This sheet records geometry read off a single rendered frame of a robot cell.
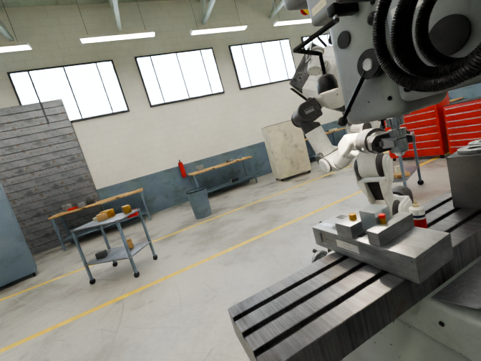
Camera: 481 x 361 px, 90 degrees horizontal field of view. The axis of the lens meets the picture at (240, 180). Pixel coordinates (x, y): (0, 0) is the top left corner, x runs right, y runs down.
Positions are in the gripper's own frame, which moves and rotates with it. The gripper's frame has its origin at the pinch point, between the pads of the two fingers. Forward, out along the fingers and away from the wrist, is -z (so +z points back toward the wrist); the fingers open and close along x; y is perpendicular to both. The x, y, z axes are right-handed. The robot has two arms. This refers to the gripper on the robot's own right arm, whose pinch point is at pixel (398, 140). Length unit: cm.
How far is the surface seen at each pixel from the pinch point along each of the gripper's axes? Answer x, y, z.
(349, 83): -10.7, -20.1, 0.3
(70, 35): -404, -411, 652
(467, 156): 24.7, 12.1, 5.1
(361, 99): -9.7, -14.6, -2.5
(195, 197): -164, 78, 440
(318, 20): -14.0, -40.3, 4.5
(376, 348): -19, 71, 2
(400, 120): 0.1, -5.9, -2.3
